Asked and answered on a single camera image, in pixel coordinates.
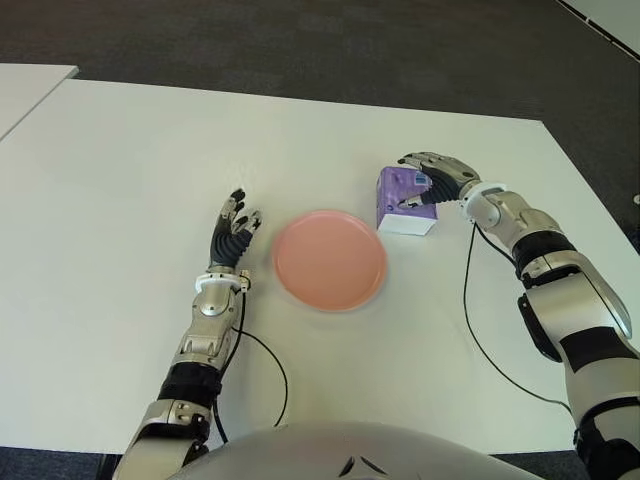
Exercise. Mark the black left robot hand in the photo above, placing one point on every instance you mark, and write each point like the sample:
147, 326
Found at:
227, 247

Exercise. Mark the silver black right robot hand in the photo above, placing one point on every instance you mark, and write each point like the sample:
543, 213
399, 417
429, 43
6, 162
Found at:
447, 180

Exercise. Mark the purple tissue paper pack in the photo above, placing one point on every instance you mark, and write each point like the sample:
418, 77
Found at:
392, 185

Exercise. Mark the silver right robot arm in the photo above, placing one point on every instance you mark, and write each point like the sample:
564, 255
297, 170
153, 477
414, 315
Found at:
575, 300

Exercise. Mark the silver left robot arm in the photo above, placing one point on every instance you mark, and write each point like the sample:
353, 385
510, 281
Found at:
212, 305

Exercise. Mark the pink round plate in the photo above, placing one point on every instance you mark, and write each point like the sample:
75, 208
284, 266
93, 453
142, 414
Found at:
330, 260

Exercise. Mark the silver robot torso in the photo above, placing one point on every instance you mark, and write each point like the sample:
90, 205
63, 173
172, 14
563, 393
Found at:
310, 450

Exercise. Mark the white desk with black edge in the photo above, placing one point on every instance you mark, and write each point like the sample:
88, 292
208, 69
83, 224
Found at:
615, 15

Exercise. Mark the white side table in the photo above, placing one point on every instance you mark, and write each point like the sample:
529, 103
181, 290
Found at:
25, 95

